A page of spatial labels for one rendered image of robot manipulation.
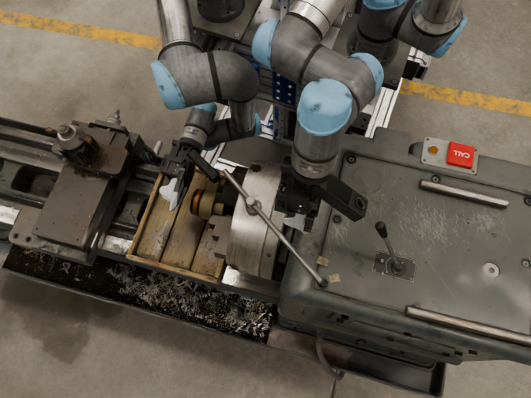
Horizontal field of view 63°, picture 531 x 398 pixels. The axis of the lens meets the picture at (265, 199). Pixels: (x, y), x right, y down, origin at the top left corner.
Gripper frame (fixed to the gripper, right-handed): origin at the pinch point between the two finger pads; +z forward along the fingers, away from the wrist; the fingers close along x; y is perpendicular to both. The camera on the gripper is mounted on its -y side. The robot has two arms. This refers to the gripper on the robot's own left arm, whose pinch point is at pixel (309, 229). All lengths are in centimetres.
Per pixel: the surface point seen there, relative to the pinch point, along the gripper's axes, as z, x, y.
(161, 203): 43, -23, 49
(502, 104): 92, -179, -93
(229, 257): 21.9, -0.2, 17.7
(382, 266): 10.3, -1.8, -17.8
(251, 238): 15.3, -3.1, 12.9
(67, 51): 100, -151, 176
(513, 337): 10.3, 6.7, -45.7
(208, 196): 20.5, -15.6, 28.7
